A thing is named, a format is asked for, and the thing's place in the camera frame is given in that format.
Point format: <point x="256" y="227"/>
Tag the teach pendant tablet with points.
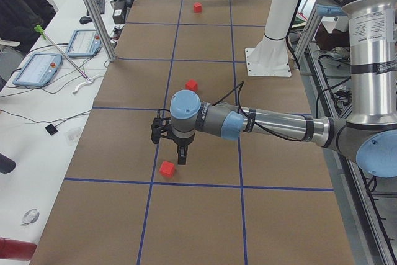
<point x="39" y="70"/>
<point x="83" y="43"/>

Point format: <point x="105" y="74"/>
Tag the clear tape roll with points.
<point x="30" y="217"/>

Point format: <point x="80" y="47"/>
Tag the brown paper table cover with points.
<point x="257" y="200"/>

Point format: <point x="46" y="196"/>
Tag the near teach pendant tablet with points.
<point x="39" y="70"/>

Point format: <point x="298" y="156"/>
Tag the small black square sensor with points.
<point x="51" y="129"/>

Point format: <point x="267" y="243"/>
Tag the black power adapter box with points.
<point x="119" y="13"/>

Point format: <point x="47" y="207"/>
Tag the aluminium frame post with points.
<point x="99" y="25"/>

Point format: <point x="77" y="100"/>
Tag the seated person in black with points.
<point x="19" y="17"/>

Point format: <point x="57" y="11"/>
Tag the red object at edge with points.
<point x="17" y="250"/>

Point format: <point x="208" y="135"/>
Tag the grabber stick green handle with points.
<point x="38" y="28"/>

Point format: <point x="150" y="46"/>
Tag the white camera stand column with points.
<point x="270" y="56"/>

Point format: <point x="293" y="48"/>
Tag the black computer mouse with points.
<point x="85" y="20"/>

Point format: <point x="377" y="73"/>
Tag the far teach pendant tablet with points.
<point x="83" y="43"/>

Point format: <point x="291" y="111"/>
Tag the red cube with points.
<point x="192" y="85"/>
<point x="197" y="7"/>
<point x="167" y="169"/>

